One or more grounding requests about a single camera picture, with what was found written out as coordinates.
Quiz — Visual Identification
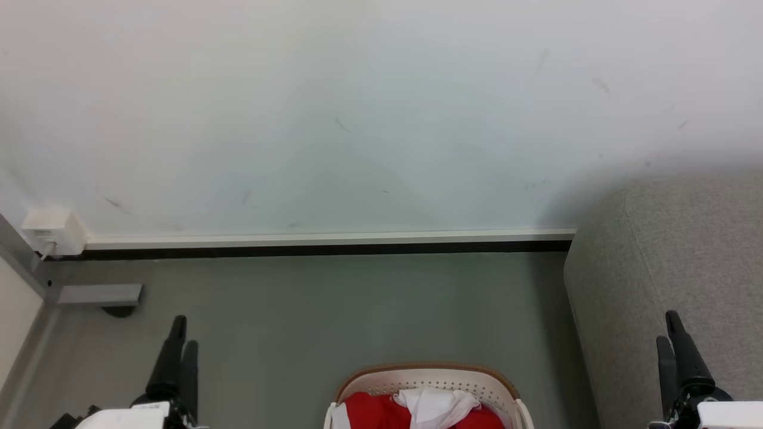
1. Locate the white wall socket box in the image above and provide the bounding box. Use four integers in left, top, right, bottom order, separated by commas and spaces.
21, 207, 89, 258

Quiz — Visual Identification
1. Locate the grey metal foot bar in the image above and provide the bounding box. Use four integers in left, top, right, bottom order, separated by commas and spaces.
56, 284, 144, 308

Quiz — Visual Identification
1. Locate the white laundry basket brown rim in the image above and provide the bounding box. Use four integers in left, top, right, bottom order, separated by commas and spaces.
324, 362, 535, 429

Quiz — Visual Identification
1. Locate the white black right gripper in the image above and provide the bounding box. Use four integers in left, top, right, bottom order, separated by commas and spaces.
649, 310, 763, 429

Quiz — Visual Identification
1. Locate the grey framed partition panel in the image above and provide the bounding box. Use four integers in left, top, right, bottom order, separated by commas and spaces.
0, 213, 61, 429

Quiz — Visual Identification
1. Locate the grey fabric sofa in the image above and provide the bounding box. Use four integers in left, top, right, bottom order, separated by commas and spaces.
563, 175, 763, 429

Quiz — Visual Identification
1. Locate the white baseboard with black strip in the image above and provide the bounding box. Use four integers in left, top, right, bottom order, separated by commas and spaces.
58, 229, 578, 262

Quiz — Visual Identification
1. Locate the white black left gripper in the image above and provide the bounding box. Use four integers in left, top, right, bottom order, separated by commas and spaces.
50, 315, 209, 429

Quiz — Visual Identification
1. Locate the red and white garment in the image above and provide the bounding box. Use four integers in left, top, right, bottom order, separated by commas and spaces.
330, 387, 507, 429

